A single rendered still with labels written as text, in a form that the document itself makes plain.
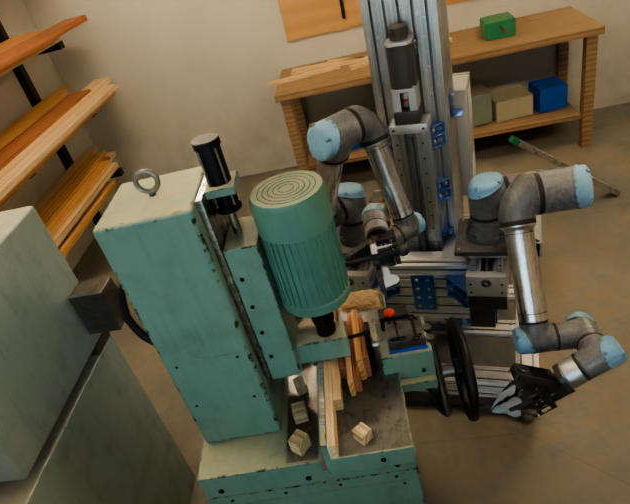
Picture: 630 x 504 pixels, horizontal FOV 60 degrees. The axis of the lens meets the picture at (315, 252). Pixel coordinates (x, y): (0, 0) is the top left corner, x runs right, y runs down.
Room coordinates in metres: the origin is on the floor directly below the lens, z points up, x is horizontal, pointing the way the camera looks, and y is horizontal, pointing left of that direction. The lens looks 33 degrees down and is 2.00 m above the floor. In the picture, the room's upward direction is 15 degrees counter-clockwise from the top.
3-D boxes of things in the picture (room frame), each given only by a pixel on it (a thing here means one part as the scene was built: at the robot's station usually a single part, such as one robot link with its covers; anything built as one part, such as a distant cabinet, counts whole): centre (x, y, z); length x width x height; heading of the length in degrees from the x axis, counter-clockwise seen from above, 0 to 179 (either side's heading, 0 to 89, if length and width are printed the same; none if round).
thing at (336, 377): (1.20, 0.01, 0.92); 0.55 x 0.02 x 0.04; 172
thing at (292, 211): (1.08, 0.02, 1.32); 0.18 x 0.18 x 0.31
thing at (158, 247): (1.11, 0.31, 1.16); 0.22 x 0.22 x 0.72; 82
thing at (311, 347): (1.08, 0.04, 0.99); 0.14 x 0.07 x 0.09; 82
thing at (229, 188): (1.09, 0.16, 1.53); 0.08 x 0.08 x 0.17; 82
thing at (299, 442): (0.92, 0.17, 0.82); 0.04 x 0.04 x 0.05; 46
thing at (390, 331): (1.07, -0.17, 0.99); 0.13 x 0.11 x 0.06; 172
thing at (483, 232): (1.60, -0.63, 0.87); 0.15 x 0.15 x 0.10
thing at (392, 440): (1.07, -0.08, 0.87); 0.61 x 0.30 x 0.06; 172
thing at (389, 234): (1.31, -0.20, 1.09); 0.12 x 0.09 x 0.08; 173
